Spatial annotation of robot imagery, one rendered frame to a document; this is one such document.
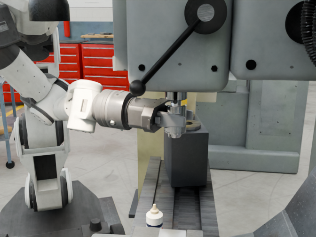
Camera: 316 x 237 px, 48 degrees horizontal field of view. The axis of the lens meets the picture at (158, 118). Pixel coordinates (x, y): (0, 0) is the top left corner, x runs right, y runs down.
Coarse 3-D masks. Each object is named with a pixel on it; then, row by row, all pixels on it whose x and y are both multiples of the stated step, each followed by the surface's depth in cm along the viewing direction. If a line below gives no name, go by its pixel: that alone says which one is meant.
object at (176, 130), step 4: (168, 112) 75; (172, 112) 75; (176, 112) 75; (180, 112) 75; (184, 112) 76; (184, 116) 76; (168, 128) 76; (172, 128) 76; (176, 128) 76; (180, 128) 76; (184, 128) 77; (168, 132) 77; (172, 132) 76; (176, 132) 76; (180, 132) 76; (184, 132) 77
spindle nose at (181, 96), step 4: (168, 92) 74; (172, 92) 74; (180, 92) 74; (184, 92) 74; (168, 96) 74; (172, 96) 74; (180, 96) 74; (184, 96) 74; (172, 100) 74; (180, 100) 74
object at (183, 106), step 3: (168, 102) 78; (183, 102) 78; (165, 105) 76; (168, 105) 75; (171, 105) 75; (174, 105) 75; (177, 105) 75; (180, 105) 75; (183, 105) 75; (186, 105) 76; (165, 108) 76; (168, 108) 75; (171, 108) 75; (174, 108) 74; (177, 108) 74; (180, 108) 75; (183, 108) 75; (186, 108) 76
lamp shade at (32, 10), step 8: (32, 0) 62; (40, 0) 62; (48, 0) 62; (56, 0) 62; (64, 0) 64; (32, 8) 62; (40, 8) 62; (48, 8) 62; (56, 8) 62; (64, 8) 64; (32, 16) 63; (40, 16) 62; (48, 16) 62; (56, 16) 63; (64, 16) 64
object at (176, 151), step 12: (192, 120) 121; (192, 132) 113; (204, 132) 113; (168, 144) 121; (180, 144) 113; (192, 144) 114; (204, 144) 114; (168, 156) 121; (180, 156) 114; (192, 156) 115; (204, 156) 115; (168, 168) 122; (180, 168) 116; (192, 168) 116; (204, 168) 116; (180, 180) 117; (192, 180) 117; (204, 180) 118
